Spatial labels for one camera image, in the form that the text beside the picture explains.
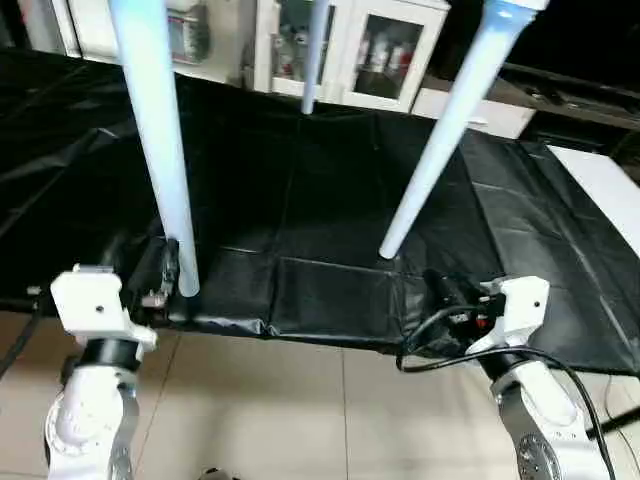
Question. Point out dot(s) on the black metal stand leg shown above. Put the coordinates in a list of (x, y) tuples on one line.
[(615, 420)]

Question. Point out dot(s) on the black work mat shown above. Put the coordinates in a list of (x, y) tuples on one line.
[(300, 200)]

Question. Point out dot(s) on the teal storage box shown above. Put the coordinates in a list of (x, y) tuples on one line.
[(188, 35)]

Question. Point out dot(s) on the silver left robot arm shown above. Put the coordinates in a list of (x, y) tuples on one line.
[(95, 410)]

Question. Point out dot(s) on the white plastic table leg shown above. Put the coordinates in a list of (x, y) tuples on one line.
[(314, 50), (450, 130), (160, 140)]

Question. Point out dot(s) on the white drawer unit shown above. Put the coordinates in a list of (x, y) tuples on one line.
[(480, 112)]

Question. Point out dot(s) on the white glass-door cabinet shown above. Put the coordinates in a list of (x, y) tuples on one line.
[(385, 50)]

